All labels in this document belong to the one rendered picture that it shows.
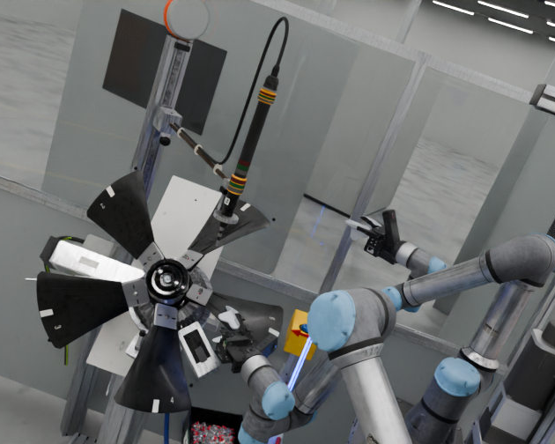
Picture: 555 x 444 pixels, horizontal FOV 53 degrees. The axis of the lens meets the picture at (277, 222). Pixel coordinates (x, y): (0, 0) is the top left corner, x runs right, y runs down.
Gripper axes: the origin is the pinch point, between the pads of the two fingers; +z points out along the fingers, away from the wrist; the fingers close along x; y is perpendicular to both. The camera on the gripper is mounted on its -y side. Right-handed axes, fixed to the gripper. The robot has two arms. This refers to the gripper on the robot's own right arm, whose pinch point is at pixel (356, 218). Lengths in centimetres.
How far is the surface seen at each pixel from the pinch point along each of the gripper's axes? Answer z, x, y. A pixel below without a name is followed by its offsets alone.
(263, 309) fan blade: -4.4, -43.2, 21.6
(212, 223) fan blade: 22, -45, 5
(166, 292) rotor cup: 11, -69, 17
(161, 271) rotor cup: 15, -68, 13
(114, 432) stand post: 23, -68, 83
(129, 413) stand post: 21, -66, 74
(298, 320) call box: -1.4, -17.9, 36.4
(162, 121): 63, -38, -13
